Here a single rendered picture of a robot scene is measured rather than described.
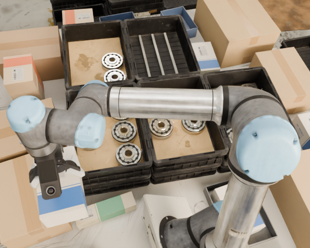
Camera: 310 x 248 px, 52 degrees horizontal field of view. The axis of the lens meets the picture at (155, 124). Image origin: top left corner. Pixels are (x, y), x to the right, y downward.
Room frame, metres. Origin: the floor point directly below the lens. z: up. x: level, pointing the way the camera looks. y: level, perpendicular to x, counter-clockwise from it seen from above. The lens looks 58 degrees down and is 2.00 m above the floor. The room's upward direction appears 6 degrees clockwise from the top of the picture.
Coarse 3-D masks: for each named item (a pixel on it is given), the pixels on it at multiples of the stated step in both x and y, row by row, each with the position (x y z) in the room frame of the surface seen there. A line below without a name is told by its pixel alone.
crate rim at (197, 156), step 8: (144, 80) 0.89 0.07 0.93; (152, 80) 0.89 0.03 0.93; (160, 80) 0.90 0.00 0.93; (168, 80) 0.91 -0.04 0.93; (144, 120) 0.68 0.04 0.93; (224, 136) 0.65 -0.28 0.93; (224, 144) 0.61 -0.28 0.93; (152, 152) 0.54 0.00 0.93; (208, 152) 0.57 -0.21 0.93; (216, 152) 0.57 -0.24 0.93; (224, 152) 0.58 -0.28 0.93; (160, 160) 0.51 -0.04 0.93; (168, 160) 0.52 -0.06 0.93; (176, 160) 0.52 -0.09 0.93; (184, 160) 0.53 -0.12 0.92
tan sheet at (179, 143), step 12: (180, 120) 0.77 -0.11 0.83; (180, 132) 0.70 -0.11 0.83; (204, 132) 0.72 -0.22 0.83; (156, 144) 0.63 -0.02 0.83; (168, 144) 0.64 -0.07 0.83; (180, 144) 0.65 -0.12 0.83; (192, 144) 0.65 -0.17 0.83; (204, 144) 0.66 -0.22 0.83; (156, 156) 0.58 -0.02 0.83; (168, 156) 0.58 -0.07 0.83
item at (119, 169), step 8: (80, 88) 0.81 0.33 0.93; (144, 128) 0.64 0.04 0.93; (144, 136) 0.61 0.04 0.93; (152, 160) 0.51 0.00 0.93; (104, 168) 0.46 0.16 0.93; (112, 168) 0.46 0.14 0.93; (120, 168) 0.47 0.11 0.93; (128, 168) 0.47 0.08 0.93; (136, 168) 0.48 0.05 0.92; (88, 176) 0.43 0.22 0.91
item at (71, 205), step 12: (60, 180) 0.32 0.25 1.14; (72, 180) 0.32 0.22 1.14; (72, 192) 0.29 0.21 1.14; (48, 204) 0.25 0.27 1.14; (60, 204) 0.25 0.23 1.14; (72, 204) 0.26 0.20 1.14; (84, 204) 0.26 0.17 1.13; (48, 216) 0.22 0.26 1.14; (60, 216) 0.22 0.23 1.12; (72, 216) 0.24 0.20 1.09; (84, 216) 0.25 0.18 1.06
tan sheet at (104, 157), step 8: (112, 120) 0.73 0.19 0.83; (104, 136) 0.65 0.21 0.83; (136, 136) 0.66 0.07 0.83; (104, 144) 0.61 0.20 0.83; (112, 144) 0.61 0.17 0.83; (136, 144) 0.62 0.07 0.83; (80, 152) 0.56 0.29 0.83; (88, 152) 0.56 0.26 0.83; (96, 152) 0.57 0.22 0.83; (104, 152) 0.57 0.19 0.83; (112, 152) 0.58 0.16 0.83; (80, 160) 0.52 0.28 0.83; (88, 160) 0.53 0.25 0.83; (96, 160) 0.53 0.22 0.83; (104, 160) 0.54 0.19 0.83; (112, 160) 0.54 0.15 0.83; (88, 168) 0.49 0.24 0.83; (96, 168) 0.50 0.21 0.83
